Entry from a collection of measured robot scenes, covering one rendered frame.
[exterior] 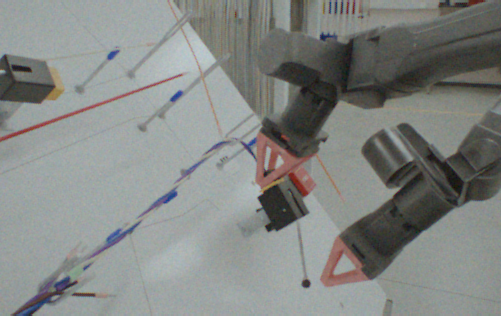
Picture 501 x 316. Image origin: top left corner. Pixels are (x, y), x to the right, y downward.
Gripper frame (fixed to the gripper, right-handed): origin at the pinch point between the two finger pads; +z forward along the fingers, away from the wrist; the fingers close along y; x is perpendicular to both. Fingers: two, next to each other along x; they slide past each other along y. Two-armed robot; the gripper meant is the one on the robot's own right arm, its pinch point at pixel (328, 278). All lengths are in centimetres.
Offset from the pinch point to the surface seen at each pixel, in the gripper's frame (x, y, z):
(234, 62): -58, -54, 10
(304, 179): -15.5, -18.0, 1.1
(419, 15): -220, -781, 7
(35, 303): -11.0, 41.5, -4.1
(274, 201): -12.4, 2.0, -2.2
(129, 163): -25.9, 16.3, 2.7
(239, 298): -5.1, 9.7, 6.6
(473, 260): 42, -237, 52
